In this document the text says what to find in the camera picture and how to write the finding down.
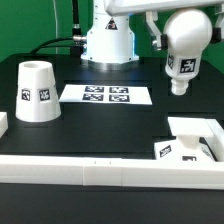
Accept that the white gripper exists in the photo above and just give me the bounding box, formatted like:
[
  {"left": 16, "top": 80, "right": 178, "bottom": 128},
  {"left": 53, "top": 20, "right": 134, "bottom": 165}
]
[{"left": 103, "top": 0, "right": 224, "bottom": 51}]

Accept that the white lamp bulb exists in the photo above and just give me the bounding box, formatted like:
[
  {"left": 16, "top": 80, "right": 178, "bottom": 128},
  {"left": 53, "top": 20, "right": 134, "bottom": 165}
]
[{"left": 164, "top": 9, "right": 212, "bottom": 95}]

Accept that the white lamp base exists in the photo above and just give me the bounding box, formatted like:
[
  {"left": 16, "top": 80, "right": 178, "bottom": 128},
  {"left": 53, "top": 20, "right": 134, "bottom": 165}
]
[{"left": 154, "top": 117, "right": 214, "bottom": 162}]

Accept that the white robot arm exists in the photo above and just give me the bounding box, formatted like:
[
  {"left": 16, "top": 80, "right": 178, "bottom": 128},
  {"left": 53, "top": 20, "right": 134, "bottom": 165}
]
[{"left": 81, "top": 0, "right": 224, "bottom": 70}]

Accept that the white lamp shade cone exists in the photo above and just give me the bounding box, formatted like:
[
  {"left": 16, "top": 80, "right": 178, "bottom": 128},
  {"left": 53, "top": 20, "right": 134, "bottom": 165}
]
[{"left": 15, "top": 61, "right": 61, "bottom": 122}]

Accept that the white marker sheet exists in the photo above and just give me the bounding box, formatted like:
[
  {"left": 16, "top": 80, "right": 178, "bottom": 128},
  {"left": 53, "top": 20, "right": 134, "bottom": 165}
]
[{"left": 60, "top": 84, "right": 152, "bottom": 105}]

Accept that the white left fence block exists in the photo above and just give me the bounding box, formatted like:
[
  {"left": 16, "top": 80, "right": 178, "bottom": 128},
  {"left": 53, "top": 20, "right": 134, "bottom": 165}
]
[{"left": 0, "top": 112, "right": 8, "bottom": 138}]

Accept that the white right fence wall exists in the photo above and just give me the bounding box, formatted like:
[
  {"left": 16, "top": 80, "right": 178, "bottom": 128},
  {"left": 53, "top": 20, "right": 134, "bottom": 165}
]
[{"left": 205, "top": 119, "right": 224, "bottom": 162}]

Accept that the white fence wall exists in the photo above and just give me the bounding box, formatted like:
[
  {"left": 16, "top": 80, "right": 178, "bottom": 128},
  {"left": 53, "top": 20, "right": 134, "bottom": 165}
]
[
  {"left": 205, "top": 119, "right": 224, "bottom": 162},
  {"left": 0, "top": 155, "right": 224, "bottom": 190}
]

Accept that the black cable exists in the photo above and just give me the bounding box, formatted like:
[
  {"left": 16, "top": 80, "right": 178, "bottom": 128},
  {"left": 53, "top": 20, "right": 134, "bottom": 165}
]
[{"left": 30, "top": 0, "right": 88, "bottom": 56}]

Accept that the white thin cable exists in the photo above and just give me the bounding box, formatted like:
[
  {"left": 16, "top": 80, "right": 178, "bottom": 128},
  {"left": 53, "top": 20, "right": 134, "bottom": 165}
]
[{"left": 51, "top": 0, "right": 60, "bottom": 56}]

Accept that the white front fence wall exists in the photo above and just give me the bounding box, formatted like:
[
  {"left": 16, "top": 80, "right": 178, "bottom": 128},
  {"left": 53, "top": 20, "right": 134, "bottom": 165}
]
[{"left": 0, "top": 155, "right": 224, "bottom": 190}]

